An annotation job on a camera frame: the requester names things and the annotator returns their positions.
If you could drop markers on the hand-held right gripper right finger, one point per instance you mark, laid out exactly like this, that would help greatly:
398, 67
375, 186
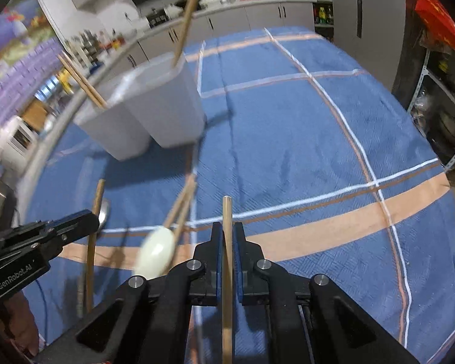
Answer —
238, 265

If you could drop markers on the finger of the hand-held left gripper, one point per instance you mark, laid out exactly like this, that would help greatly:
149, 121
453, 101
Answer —
72, 227

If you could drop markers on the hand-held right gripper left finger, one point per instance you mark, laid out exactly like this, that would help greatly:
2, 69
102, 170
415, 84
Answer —
217, 261

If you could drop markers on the metal spoon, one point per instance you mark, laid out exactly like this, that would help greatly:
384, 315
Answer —
105, 212

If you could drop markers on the white ceramic spoon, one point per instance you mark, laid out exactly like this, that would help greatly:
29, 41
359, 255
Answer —
155, 250

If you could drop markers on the white plastic utensil holder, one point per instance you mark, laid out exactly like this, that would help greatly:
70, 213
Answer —
167, 113

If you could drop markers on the person's left hand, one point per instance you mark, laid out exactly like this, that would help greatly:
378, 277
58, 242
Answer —
17, 322

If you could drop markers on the white rice cooker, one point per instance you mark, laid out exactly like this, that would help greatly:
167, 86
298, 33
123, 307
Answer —
13, 140

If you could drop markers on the blue plaid tablecloth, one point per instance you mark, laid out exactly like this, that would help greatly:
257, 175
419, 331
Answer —
288, 140

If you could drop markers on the yellow bottle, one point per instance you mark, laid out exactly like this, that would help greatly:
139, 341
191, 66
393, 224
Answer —
66, 81

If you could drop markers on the black gas stove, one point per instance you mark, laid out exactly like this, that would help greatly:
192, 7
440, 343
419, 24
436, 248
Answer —
159, 15

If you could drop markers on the grey lower kitchen cabinets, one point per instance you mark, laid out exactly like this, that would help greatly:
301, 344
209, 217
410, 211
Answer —
250, 17

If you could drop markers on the metal storage shelf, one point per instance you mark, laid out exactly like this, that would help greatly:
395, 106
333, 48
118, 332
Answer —
440, 102

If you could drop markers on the row of bottles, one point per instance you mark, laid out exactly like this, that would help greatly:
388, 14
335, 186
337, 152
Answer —
323, 15

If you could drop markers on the grey refrigerator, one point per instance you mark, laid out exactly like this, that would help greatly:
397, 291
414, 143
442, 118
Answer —
375, 7

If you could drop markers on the red package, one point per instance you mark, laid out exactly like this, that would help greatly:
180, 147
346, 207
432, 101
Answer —
438, 21

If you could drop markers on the wall poster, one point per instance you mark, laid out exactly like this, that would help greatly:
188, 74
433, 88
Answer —
19, 45

